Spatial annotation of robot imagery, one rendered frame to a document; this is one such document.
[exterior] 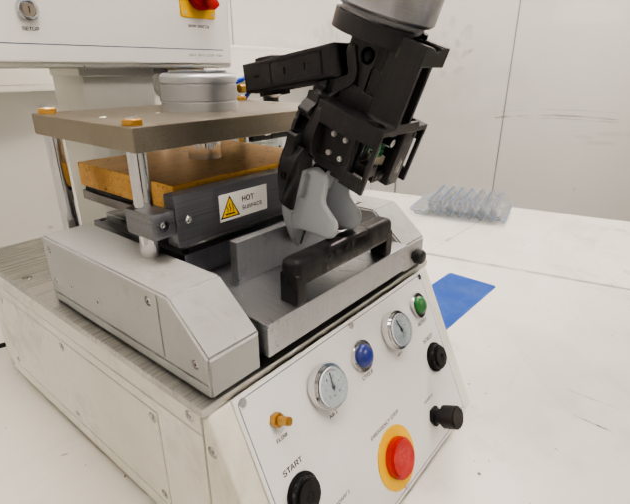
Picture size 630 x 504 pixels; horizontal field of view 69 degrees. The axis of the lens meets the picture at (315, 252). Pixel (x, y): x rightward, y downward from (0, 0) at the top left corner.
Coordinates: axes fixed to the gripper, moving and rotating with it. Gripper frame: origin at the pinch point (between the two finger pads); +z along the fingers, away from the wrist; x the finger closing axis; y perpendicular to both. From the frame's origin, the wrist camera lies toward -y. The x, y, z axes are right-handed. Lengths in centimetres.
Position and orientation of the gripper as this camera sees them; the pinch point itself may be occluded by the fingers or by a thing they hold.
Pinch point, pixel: (296, 228)
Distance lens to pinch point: 45.5
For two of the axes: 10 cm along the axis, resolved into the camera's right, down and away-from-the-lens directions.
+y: 7.3, 5.4, -4.2
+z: -2.7, 7.9, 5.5
